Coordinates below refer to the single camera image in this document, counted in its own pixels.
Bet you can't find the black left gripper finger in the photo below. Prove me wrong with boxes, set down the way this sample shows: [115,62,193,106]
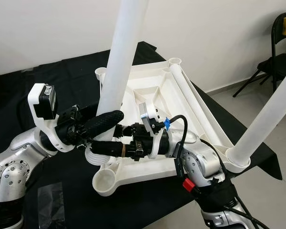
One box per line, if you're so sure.
[76,103,102,120]
[83,110,124,140]

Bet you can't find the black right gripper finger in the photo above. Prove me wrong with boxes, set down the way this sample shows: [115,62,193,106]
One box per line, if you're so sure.
[90,141,133,161]
[117,123,137,139]

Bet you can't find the white plastic table top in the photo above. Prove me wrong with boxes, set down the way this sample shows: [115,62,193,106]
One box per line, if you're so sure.
[93,57,251,197]

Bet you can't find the black table cloth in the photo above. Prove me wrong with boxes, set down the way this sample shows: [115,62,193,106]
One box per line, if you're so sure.
[0,41,282,229]

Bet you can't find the clear plastic bag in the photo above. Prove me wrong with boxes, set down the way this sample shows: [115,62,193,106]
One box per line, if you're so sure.
[37,181,65,229]

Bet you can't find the black folding chair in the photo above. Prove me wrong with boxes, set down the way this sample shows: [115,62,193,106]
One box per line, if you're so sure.
[233,10,286,98]

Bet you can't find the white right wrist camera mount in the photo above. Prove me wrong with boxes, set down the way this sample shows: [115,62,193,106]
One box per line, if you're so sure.
[138,102,163,160]

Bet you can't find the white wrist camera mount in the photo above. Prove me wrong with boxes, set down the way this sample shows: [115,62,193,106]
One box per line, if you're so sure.
[28,83,67,153]
[138,102,163,160]

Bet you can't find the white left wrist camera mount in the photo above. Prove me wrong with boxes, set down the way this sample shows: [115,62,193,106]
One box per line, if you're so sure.
[28,83,67,153]

